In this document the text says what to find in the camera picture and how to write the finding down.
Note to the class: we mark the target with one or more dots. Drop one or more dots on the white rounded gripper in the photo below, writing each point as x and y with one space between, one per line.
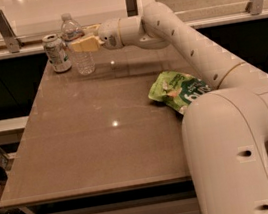
109 34

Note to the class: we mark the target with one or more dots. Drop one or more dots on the clear plastic water bottle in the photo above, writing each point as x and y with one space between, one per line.
71 31

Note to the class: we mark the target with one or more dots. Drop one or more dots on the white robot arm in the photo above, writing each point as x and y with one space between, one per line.
224 130

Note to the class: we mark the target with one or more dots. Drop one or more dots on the green white 7up can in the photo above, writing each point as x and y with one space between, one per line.
54 48

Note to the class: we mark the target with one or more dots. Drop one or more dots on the green snack chip bag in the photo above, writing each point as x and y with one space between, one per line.
177 90

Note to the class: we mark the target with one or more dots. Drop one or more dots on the brown table with drawer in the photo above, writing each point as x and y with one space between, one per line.
98 145

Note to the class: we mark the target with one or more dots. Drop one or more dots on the middle metal railing bracket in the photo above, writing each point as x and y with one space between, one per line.
131 6

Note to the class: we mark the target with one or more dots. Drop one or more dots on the left metal railing bracket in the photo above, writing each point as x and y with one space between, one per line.
12 42

